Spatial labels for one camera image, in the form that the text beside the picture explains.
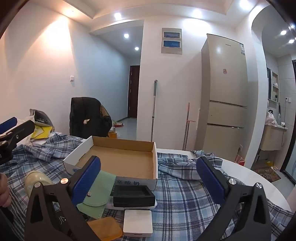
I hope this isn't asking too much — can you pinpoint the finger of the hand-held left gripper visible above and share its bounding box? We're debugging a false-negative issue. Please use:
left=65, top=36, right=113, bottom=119
left=0, top=120, right=36, bottom=149
left=0, top=117, right=18, bottom=135

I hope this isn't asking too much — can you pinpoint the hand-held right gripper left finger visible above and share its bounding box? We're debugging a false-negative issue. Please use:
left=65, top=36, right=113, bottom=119
left=24, top=156, right=102, bottom=241

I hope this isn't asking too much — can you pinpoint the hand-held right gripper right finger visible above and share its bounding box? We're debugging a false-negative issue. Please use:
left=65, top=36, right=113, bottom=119
left=195, top=156, right=272, bottom=241

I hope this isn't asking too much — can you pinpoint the green snap pouch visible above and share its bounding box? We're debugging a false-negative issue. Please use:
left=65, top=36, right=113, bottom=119
left=76, top=170, right=117, bottom=219

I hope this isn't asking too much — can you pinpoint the cream tape roll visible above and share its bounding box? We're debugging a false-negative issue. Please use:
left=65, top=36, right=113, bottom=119
left=24, top=171, right=55, bottom=204

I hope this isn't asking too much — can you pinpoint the black foam tray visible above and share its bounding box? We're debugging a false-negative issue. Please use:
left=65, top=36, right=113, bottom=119
left=113, top=185, right=156, bottom=207

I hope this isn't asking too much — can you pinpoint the orange plastic box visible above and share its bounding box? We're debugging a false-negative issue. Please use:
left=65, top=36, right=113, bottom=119
left=87, top=217, right=123, bottom=241

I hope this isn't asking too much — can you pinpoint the white square box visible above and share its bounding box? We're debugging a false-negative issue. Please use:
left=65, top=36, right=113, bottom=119
left=123, top=210, right=153, bottom=237

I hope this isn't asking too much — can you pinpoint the person's left hand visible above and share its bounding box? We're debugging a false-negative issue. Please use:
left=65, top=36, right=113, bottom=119
left=0, top=173, right=11, bottom=208

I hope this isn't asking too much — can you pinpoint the white plastic bag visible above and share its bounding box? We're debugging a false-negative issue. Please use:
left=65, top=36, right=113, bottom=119
left=14, top=110, right=35, bottom=146

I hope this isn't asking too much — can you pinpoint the blue plaid cloth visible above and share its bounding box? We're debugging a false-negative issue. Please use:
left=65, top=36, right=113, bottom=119
left=0, top=132, right=292, bottom=241

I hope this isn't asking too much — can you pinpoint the patterned door mat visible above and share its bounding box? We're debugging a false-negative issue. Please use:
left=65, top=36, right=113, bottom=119
left=253, top=167, right=281, bottom=182

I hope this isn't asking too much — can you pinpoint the black jacket covered chair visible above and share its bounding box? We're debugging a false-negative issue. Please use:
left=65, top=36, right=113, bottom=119
left=69, top=97, right=112, bottom=138

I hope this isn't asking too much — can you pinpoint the beige sink cabinet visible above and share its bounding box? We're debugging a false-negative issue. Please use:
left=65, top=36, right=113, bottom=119
left=260, top=125, right=288, bottom=151

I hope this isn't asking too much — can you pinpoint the frosted glass door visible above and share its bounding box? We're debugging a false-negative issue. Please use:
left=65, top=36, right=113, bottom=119
left=279, top=59, right=296, bottom=180

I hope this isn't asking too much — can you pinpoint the white cloth pile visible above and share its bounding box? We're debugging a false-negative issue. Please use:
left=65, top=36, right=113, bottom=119
left=266, top=109, right=278, bottom=127

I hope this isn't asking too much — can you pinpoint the beige refrigerator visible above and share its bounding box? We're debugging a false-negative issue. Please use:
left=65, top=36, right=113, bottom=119
left=195, top=34, right=249, bottom=161

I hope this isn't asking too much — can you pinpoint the dark red door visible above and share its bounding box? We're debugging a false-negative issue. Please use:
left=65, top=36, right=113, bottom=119
left=127, top=65, right=140, bottom=121

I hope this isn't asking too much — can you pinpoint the red handled broom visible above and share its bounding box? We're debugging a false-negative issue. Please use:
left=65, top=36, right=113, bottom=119
left=183, top=102, right=196, bottom=151

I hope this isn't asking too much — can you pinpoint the green handled mop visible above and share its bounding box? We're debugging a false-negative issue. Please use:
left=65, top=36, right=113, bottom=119
left=150, top=79, right=158, bottom=142

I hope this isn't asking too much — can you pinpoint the wall niche shelf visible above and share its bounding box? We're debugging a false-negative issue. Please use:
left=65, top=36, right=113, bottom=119
left=270, top=71, right=280, bottom=102

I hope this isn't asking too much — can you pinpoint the wall electrical panel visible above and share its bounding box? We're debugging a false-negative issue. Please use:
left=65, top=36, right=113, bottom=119
left=161, top=28, right=183, bottom=55

